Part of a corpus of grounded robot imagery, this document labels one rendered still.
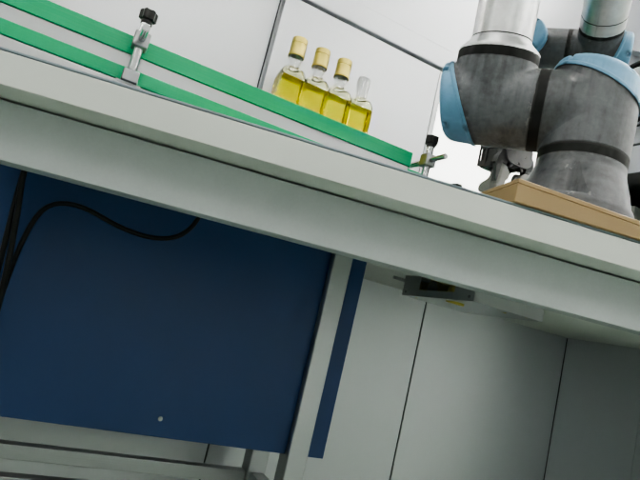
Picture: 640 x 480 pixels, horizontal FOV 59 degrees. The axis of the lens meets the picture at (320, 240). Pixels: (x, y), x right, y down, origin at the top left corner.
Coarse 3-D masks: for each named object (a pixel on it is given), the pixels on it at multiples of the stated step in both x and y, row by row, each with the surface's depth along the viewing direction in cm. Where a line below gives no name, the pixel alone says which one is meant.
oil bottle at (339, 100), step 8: (336, 88) 124; (336, 96) 123; (344, 96) 124; (328, 104) 123; (336, 104) 123; (344, 104) 124; (328, 112) 122; (336, 112) 123; (344, 112) 124; (336, 120) 123; (344, 120) 124
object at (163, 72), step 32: (0, 0) 86; (32, 0) 88; (0, 32) 86; (32, 32) 88; (64, 32) 90; (96, 32) 92; (96, 64) 92; (128, 64) 94; (160, 64) 96; (192, 64) 98; (192, 96) 98; (224, 96) 101; (256, 96) 103; (288, 128) 106; (320, 128) 109; (352, 128) 112; (384, 160) 115
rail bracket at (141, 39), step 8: (144, 16) 93; (152, 16) 93; (144, 24) 93; (152, 24) 95; (136, 32) 92; (144, 32) 89; (136, 40) 92; (144, 40) 92; (136, 48) 92; (144, 48) 93; (136, 56) 92; (136, 64) 92; (128, 72) 91; (136, 72) 92; (120, 80) 91; (128, 80) 91; (136, 80) 92
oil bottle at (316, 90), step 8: (312, 80) 121; (320, 80) 122; (304, 88) 121; (312, 88) 121; (320, 88) 122; (328, 88) 123; (304, 96) 120; (312, 96) 121; (320, 96) 122; (328, 96) 123; (304, 104) 120; (312, 104) 121; (320, 104) 121; (320, 112) 121
